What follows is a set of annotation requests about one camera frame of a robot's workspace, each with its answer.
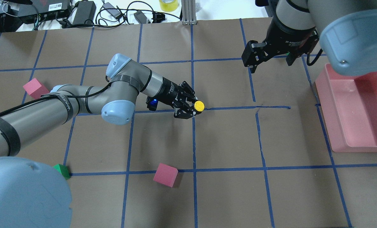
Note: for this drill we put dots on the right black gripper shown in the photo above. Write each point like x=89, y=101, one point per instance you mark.
x=285, y=37

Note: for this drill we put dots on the pink plastic bin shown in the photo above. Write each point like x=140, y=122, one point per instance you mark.
x=349, y=106

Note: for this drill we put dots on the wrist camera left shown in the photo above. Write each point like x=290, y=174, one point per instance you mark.
x=151, y=103

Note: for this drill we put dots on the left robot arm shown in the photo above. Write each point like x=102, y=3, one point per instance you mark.
x=34, y=194

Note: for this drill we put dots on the pink cube far side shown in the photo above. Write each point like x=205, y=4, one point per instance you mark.
x=165, y=175

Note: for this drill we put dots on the green cube near arm base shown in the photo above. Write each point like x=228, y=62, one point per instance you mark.
x=63, y=170

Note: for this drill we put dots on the yellow push button switch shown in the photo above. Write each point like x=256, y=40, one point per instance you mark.
x=199, y=106

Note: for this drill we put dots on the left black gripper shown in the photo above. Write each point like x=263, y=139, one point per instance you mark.
x=168, y=91

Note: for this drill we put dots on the pink cube near centre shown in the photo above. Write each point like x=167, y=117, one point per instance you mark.
x=35, y=88

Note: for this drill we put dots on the aluminium frame post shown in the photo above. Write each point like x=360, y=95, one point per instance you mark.
x=188, y=12

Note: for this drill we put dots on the black power adapter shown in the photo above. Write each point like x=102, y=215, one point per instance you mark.
x=85, y=11

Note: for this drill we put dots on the pink cube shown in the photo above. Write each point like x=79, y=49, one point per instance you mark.
x=165, y=175
x=35, y=88

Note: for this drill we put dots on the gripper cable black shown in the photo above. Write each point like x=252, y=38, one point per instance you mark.
x=82, y=100

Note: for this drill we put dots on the black electronics box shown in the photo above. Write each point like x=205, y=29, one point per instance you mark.
x=45, y=10

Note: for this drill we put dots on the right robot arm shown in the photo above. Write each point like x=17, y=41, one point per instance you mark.
x=346, y=31

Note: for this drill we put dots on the yellow tape roll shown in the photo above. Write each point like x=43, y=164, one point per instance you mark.
x=168, y=5

